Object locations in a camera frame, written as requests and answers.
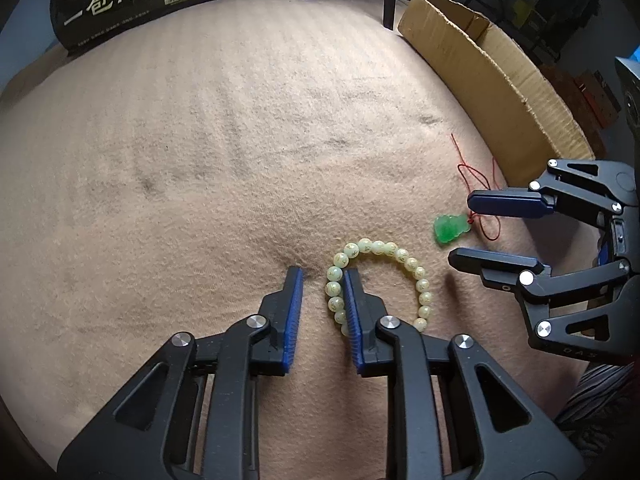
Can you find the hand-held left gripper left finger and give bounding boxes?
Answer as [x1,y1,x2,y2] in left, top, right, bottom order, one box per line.
[57,266,304,480]

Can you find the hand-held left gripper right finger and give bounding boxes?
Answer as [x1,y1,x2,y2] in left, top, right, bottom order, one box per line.
[342,268,588,480]

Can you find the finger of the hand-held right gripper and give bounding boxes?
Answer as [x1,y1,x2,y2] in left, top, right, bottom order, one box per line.
[448,247,632,361]
[467,158,635,227]

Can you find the green jade pendant red cord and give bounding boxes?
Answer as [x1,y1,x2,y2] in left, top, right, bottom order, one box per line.
[432,132,504,249]

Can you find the pale green bead bracelet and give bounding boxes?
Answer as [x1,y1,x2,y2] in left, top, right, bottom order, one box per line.
[325,238,434,334]

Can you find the cardboard box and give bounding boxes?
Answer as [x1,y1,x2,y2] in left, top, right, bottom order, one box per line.
[397,0,596,192]

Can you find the striped grey clothing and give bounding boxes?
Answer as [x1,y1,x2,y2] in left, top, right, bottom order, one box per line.
[555,360,640,456]

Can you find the yellow box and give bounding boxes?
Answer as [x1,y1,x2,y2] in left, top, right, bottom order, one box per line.
[502,0,549,36]

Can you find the beige blanket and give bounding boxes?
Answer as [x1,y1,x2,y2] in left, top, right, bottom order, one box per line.
[0,0,601,480]

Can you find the black box with Chinese text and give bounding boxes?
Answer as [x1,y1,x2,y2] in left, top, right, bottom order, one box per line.
[49,0,225,59]

